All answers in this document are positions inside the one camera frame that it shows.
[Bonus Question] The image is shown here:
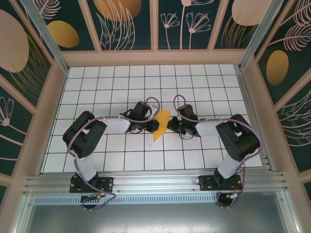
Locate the aluminium frame post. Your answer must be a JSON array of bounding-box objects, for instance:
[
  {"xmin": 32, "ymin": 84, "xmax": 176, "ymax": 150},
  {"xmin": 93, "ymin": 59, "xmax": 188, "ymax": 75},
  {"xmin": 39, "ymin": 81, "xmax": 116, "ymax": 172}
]
[
  {"xmin": 239, "ymin": 0, "xmax": 290, "ymax": 71},
  {"xmin": 20, "ymin": 0, "xmax": 70, "ymax": 74}
]

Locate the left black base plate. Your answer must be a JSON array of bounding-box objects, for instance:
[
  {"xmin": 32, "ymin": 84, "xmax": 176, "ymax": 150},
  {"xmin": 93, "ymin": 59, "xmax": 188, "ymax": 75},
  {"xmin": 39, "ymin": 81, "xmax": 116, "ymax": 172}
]
[{"xmin": 69, "ymin": 176, "xmax": 115, "ymax": 194}]

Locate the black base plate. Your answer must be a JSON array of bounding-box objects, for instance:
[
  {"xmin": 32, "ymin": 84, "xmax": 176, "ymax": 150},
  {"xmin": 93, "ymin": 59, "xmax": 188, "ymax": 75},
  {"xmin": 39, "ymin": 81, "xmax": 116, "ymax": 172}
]
[
  {"xmin": 198, "ymin": 174, "xmax": 243, "ymax": 193},
  {"xmin": 69, "ymin": 176, "xmax": 115, "ymax": 194}
]

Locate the black round cable port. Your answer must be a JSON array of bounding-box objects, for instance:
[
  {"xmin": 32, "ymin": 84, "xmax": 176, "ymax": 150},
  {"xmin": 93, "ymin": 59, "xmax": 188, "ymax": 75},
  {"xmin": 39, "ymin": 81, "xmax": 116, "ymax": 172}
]
[
  {"xmin": 81, "ymin": 199, "xmax": 102, "ymax": 211},
  {"xmin": 217, "ymin": 193, "xmax": 238, "ymax": 209}
]

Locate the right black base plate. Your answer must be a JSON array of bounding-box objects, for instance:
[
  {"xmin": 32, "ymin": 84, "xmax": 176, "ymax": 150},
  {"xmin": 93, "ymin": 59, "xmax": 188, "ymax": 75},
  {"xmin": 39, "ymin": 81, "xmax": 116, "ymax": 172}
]
[{"xmin": 198, "ymin": 174, "xmax": 243, "ymax": 193}]

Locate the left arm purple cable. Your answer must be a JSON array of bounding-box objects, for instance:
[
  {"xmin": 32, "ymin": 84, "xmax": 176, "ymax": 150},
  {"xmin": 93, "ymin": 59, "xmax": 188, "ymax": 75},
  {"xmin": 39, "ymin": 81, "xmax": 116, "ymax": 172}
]
[{"xmin": 68, "ymin": 96, "xmax": 160, "ymax": 212}]

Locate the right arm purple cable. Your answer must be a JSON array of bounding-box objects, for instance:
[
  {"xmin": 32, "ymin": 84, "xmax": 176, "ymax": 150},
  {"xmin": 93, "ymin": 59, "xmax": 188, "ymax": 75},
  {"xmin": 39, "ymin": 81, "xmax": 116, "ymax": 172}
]
[{"xmin": 173, "ymin": 94, "xmax": 263, "ymax": 209}]

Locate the grey metal sheet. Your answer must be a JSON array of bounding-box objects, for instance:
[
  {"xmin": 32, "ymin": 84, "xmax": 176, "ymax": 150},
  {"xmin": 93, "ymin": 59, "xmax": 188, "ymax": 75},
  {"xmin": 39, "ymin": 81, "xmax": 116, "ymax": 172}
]
[{"xmin": 13, "ymin": 203, "xmax": 301, "ymax": 233}]

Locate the yellow paper sheet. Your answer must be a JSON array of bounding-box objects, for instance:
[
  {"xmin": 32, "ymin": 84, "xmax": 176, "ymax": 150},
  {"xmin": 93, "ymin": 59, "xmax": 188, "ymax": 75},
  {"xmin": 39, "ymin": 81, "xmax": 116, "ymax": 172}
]
[{"xmin": 152, "ymin": 109, "xmax": 171, "ymax": 143}]

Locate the slotted grey cable duct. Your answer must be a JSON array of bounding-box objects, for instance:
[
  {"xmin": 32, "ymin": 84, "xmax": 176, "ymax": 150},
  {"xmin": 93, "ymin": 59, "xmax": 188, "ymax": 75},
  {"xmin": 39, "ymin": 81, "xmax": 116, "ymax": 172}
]
[{"xmin": 33, "ymin": 195, "xmax": 221, "ymax": 206}]

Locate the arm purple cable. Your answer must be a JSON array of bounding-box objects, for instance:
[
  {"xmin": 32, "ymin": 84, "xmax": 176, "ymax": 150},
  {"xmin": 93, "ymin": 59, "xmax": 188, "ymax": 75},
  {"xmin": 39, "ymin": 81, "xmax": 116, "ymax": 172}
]
[
  {"xmin": 173, "ymin": 94, "xmax": 263, "ymax": 209},
  {"xmin": 68, "ymin": 96, "xmax": 160, "ymax": 212}
]

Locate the long aluminium base rail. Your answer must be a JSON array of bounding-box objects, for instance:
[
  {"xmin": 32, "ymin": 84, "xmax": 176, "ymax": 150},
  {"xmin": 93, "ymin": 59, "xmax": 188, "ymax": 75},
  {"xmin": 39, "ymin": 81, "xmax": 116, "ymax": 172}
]
[{"xmin": 22, "ymin": 170, "xmax": 289, "ymax": 196}]

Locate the wide aluminium side rail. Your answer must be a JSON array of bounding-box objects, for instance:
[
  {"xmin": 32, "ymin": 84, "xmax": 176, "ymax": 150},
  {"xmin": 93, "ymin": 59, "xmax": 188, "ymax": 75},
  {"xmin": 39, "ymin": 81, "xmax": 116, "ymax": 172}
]
[{"xmin": 234, "ymin": 64, "xmax": 277, "ymax": 173}]

